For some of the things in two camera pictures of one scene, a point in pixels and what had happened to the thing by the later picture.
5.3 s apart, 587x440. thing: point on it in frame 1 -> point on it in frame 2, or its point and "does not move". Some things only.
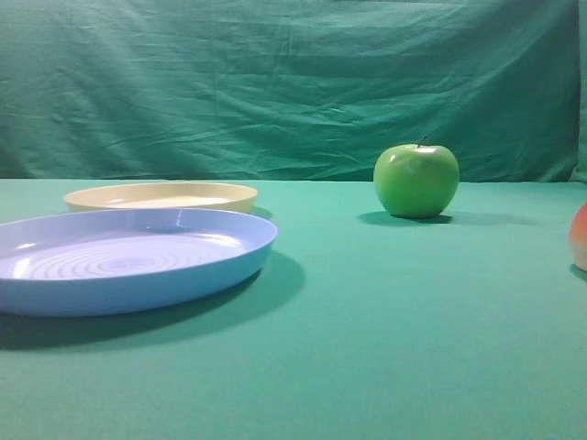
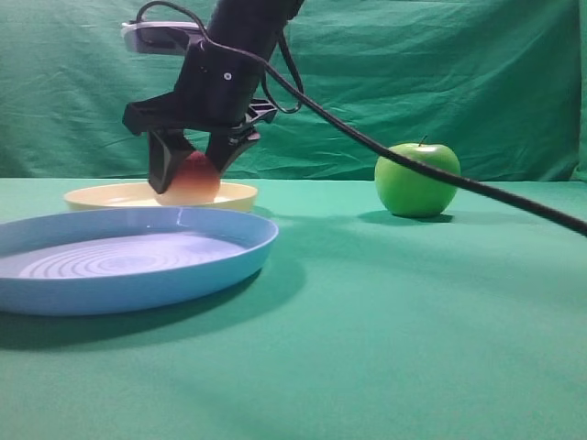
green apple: x=416 y=181 does not move
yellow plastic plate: x=160 y=195 does not move
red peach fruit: x=579 y=238 -> x=195 y=181
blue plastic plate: x=127 y=261 does not move
